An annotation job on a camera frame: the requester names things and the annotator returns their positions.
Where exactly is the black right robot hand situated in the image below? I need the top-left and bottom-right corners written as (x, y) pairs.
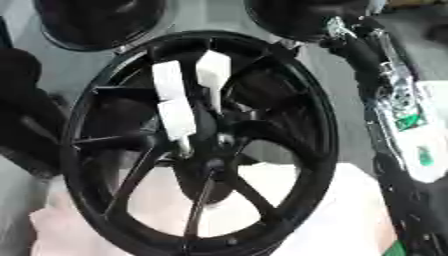
top-left (316, 15), bottom-right (389, 102)

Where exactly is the black spoked wheel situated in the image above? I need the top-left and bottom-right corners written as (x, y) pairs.
top-left (59, 30), bottom-right (342, 256)

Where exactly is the black round object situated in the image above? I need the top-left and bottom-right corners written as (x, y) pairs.
top-left (31, 0), bottom-right (172, 52)
top-left (241, 0), bottom-right (382, 43)

